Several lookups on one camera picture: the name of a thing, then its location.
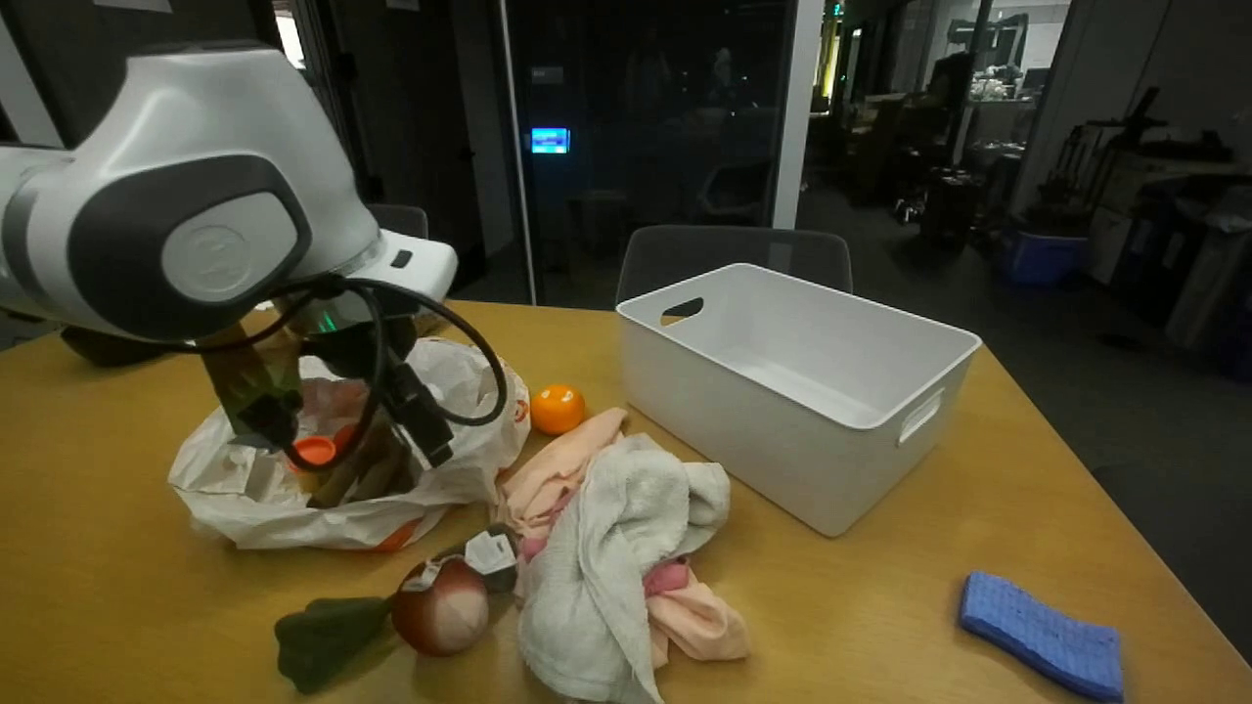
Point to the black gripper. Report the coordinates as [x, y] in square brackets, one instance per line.
[305, 355]

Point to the white plastic bag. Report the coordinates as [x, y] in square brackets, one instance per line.
[385, 496]

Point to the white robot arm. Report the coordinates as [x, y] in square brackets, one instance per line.
[209, 189]

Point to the orange fruit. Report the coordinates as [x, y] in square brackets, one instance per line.
[558, 408]

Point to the white towel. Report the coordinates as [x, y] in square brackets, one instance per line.
[586, 626]

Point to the pink cloth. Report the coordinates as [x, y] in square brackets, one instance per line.
[681, 613]

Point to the white plastic bin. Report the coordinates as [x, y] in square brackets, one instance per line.
[813, 398]

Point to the blue sponge cloth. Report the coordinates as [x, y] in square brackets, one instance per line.
[1076, 656]

